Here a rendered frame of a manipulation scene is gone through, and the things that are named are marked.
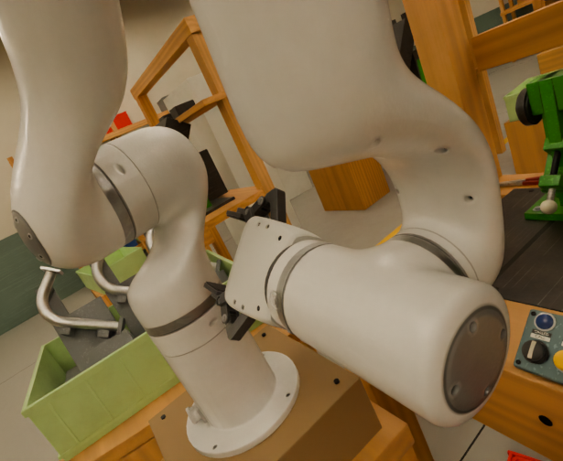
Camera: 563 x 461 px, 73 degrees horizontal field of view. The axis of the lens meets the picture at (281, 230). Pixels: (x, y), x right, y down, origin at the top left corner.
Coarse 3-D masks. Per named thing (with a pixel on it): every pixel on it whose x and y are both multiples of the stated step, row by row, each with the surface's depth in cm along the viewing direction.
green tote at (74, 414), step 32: (256, 320) 109; (64, 352) 123; (128, 352) 94; (32, 384) 96; (64, 384) 88; (96, 384) 91; (128, 384) 95; (160, 384) 98; (32, 416) 86; (64, 416) 89; (96, 416) 92; (128, 416) 95; (64, 448) 89
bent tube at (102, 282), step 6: (96, 264) 113; (102, 264) 115; (96, 270) 113; (102, 270) 115; (96, 276) 113; (102, 276) 113; (96, 282) 113; (102, 282) 113; (108, 282) 114; (102, 288) 113; (108, 288) 113; (114, 288) 113; (120, 288) 114; (126, 288) 115; (114, 294) 114; (120, 294) 114; (126, 294) 114
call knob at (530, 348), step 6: (528, 342) 47; (534, 342) 47; (522, 348) 48; (528, 348) 47; (534, 348) 47; (540, 348) 46; (528, 354) 47; (534, 354) 46; (540, 354) 46; (546, 354) 46; (534, 360) 46; (540, 360) 46
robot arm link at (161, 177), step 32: (160, 128) 49; (96, 160) 43; (128, 160) 44; (160, 160) 46; (192, 160) 49; (128, 192) 43; (160, 192) 46; (192, 192) 48; (160, 224) 50; (192, 224) 48; (160, 256) 49; (192, 256) 48; (128, 288) 50; (160, 288) 46; (192, 288) 48; (160, 320) 47; (192, 320) 48
